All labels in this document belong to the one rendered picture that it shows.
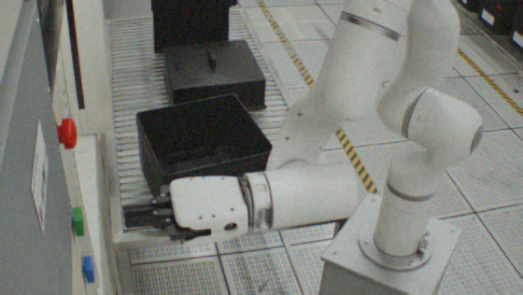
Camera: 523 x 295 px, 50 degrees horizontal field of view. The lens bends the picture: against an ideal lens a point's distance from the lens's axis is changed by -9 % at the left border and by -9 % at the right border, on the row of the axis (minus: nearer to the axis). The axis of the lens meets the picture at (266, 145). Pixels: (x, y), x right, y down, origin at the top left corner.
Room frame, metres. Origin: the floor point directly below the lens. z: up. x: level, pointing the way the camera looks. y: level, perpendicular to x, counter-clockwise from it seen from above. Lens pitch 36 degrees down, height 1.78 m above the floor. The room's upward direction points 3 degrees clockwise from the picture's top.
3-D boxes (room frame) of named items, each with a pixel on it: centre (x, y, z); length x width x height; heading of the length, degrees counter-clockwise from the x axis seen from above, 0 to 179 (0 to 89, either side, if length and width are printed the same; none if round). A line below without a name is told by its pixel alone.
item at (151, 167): (1.22, 0.16, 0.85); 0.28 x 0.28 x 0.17; 25
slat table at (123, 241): (1.69, 0.24, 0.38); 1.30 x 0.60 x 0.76; 16
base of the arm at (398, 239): (1.04, -0.33, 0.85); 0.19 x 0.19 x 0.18
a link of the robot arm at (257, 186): (0.66, 0.01, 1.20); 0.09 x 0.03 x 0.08; 16
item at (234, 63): (1.70, 0.18, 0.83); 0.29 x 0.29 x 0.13; 16
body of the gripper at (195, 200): (0.64, 0.07, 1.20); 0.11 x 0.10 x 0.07; 106
